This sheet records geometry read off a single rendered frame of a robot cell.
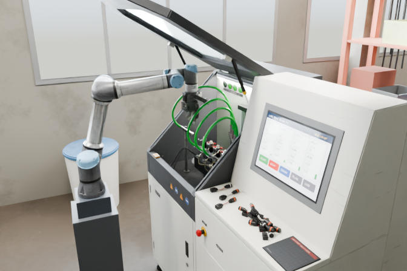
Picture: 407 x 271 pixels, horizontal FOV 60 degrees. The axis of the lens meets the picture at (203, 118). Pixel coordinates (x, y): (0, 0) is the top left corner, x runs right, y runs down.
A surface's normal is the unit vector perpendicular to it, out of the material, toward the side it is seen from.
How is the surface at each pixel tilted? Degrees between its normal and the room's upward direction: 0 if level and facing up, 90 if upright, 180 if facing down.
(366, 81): 90
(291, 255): 0
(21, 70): 90
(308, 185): 76
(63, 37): 90
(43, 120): 90
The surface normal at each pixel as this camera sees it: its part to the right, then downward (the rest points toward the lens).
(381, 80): 0.44, 0.28
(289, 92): -0.85, -0.07
